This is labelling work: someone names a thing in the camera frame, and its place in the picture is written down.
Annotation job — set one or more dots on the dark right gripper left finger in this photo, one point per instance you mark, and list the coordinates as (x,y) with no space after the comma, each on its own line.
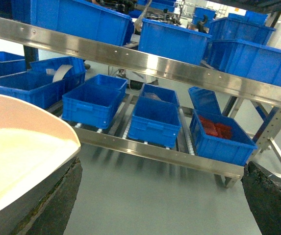
(46,208)

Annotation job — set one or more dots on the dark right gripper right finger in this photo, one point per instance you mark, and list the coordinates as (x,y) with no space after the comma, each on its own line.
(262,190)

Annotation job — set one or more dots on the beige plastic dustpan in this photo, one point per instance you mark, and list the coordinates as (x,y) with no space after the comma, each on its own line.
(33,144)

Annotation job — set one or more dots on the upper shelf blue bin right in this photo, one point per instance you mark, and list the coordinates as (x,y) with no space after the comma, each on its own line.
(246,59)

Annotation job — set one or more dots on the shelf blue bin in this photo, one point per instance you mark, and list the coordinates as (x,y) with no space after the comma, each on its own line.
(172,41)
(76,17)
(246,59)

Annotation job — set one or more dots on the upper shelf blue bin left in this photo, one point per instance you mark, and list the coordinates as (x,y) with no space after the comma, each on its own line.
(76,17)

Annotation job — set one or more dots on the upper shelf blue bin middle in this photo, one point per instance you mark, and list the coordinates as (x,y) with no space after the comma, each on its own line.
(172,41)

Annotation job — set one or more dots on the blue bin with red parts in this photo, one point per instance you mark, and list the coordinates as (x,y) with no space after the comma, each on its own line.
(236,150)

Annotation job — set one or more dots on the red parts in bin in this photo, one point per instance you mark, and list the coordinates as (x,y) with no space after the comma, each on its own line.
(216,129)

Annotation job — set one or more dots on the blue bin front left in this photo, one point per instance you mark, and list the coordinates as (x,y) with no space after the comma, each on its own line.
(91,105)

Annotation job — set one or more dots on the tilted blue bin rear right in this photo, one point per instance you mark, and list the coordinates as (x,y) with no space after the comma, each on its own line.
(204,100)

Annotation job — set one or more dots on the large blue bin far left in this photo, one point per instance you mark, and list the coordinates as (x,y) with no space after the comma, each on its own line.
(46,82)

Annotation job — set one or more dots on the blue bin rear left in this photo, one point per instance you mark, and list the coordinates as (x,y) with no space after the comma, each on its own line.
(115,83)

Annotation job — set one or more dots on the blue bin front middle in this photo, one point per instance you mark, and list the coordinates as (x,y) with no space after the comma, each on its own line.
(155,121)

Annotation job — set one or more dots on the blue bin rear middle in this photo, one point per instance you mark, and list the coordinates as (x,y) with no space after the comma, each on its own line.
(159,93)

